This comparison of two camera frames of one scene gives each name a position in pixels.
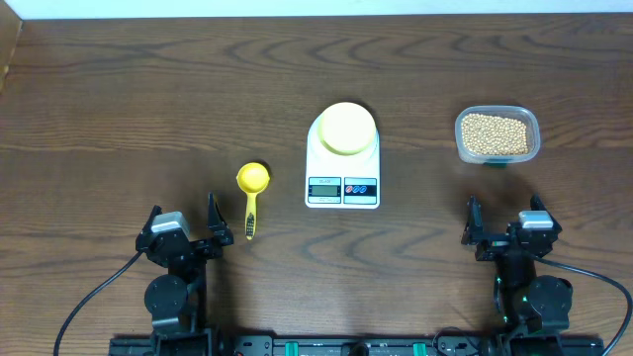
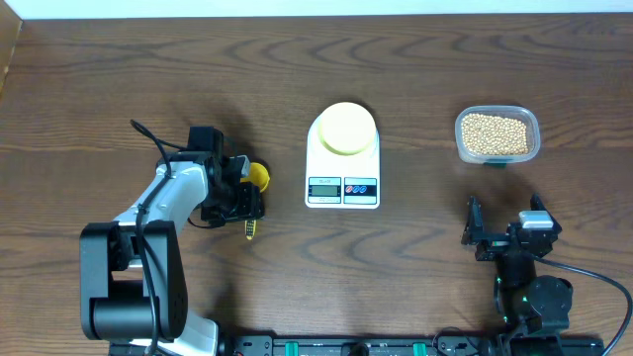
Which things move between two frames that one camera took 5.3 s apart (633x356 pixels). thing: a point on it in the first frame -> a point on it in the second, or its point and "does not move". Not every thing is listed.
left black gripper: (219, 233) -> (246, 206)
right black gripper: (493, 246) does not move
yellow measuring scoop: (252, 178) does not move
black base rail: (471, 344) does not move
